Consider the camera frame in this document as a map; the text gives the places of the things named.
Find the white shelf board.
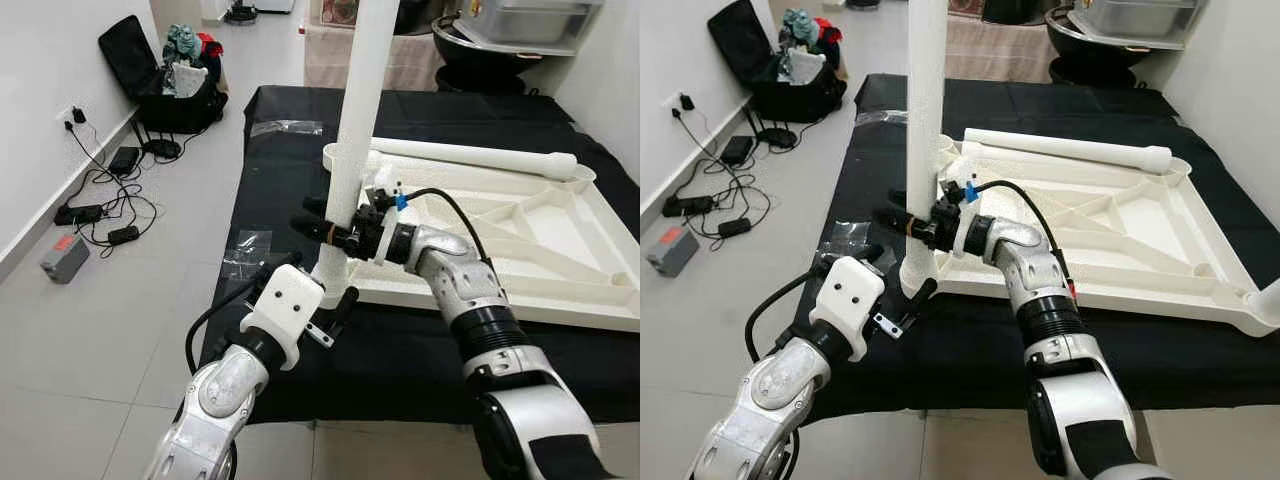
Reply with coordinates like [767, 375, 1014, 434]
[1065, 25, 1171, 51]
[455, 35, 581, 56]

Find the clear plastic storage box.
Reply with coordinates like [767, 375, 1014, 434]
[470, 0, 604, 46]
[1075, 0, 1206, 39]

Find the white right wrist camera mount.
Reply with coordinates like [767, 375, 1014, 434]
[365, 170, 408, 263]
[940, 165, 986, 259]

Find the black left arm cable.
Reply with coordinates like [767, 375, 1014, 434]
[745, 270, 831, 363]
[185, 280, 266, 376]

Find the grey box with red label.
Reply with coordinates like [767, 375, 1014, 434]
[40, 233, 91, 284]
[646, 225, 699, 278]

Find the white plastic children table top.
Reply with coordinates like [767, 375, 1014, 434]
[322, 140, 641, 333]
[935, 128, 1280, 336]

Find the beige cloth covered furniture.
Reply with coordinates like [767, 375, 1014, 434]
[945, 12, 1061, 84]
[303, 22, 446, 93]

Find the black router with antennas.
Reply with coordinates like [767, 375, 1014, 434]
[752, 108, 799, 151]
[135, 120, 183, 161]

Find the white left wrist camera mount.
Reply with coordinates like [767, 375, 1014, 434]
[808, 255, 886, 363]
[240, 263, 326, 371]

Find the black floor cable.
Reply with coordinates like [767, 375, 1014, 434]
[65, 120, 161, 261]
[675, 110, 776, 251]

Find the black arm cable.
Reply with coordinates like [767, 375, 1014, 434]
[400, 187, 491, 266]
[185, 280, 266, 376]
[975, 180, 1076, 291]
[745, 270, 831, 363]

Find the white grey fabric item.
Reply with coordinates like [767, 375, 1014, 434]
[785, 45, 826, 86]
[172, 62, 208, 98]

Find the black bag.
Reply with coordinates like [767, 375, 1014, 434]
[395, 0, 441, 36]
[985, 0, 1051, 26]

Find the open black suitcase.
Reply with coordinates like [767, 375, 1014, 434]
[98, 15, 229, 134]
[707, 0, 849, 123]

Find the black tablecloth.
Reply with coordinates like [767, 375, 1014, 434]
[200, 85, 641, 426]
[795, 73, 1280, 421]

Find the black wok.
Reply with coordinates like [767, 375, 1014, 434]
[432, 15, 576, 96]
[1045, 5, 1191, 86]

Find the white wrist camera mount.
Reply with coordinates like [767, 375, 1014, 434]
[365, 170, 408, 263]
[240, 263, 326, 371]
[940, 165, 986, 259]
[808, 255, 886, 363]

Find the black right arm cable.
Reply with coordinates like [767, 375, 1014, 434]
[975, 180, 1076, 291]
[400, 187, 491, 266]

